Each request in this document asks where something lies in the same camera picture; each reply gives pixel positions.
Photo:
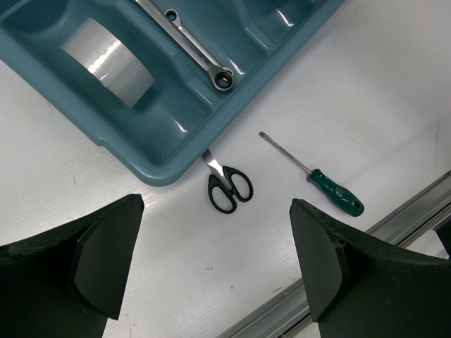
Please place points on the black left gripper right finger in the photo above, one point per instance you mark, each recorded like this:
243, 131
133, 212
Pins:
360, 286

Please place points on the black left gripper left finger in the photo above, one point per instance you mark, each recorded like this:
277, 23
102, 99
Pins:
70, 280

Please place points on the white tape roll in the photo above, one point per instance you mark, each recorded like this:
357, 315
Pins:
105, 57

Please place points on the large silver ratchet wrench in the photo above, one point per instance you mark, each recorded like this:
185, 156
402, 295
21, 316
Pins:
222, 78

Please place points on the small silver ratchet wrench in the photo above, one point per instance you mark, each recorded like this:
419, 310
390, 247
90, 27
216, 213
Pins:
174, 17

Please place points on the blue four-compartment tray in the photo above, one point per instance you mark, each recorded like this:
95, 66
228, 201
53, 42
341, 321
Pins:
182, 113

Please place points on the aluminium front rail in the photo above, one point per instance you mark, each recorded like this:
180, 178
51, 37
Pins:
421, 224

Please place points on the long green handled screwdriver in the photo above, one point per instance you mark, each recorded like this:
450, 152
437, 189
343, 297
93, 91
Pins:
340, 196

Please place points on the black handled scissors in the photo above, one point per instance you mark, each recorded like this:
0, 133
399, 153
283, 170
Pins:
221, 177

